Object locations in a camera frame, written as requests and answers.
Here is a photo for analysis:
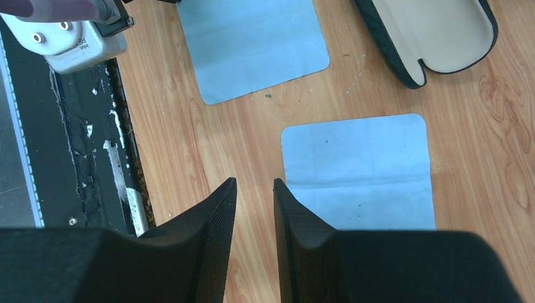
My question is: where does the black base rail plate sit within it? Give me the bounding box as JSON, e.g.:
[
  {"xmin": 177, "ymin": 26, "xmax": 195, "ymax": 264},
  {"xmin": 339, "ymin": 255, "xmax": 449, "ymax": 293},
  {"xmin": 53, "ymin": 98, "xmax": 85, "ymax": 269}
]
[{"xmin": 1, "ymin": 24, "xmax": 150, "ymax": 237}]

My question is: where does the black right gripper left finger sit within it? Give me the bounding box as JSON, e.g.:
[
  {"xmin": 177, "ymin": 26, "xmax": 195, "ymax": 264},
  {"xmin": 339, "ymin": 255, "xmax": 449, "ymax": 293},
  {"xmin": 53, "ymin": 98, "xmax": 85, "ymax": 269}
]
[{"xmin": 1, "ymin": 177, "xmax": 237, "ymax": 302}]

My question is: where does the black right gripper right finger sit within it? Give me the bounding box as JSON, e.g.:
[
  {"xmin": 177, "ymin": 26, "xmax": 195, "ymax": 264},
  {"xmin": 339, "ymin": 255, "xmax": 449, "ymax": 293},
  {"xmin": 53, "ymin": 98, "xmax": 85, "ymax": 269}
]
[{"xmin": 273, "ymin": 179, "xmax": 522, "ymax": 302}]

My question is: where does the blue cleaning cloth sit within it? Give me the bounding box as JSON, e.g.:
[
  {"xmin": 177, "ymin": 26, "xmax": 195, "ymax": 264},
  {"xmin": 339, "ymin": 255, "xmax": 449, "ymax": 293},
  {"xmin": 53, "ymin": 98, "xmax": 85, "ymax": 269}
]
[
  {"xmin": 281, "ymin": 114, "xmax": 436, "ymax": 230},
  {"xmin": 177, "ymin": 0, "xmax": 330, "ymax": 105}
]

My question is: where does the black glasses case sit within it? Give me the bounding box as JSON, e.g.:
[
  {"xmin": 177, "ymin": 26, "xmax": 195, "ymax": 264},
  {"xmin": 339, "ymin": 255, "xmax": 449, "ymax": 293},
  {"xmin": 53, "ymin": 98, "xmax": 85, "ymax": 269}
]
[{"xmin": 355, "ymin": 1, "xmax": 498, "ymax": 90}]

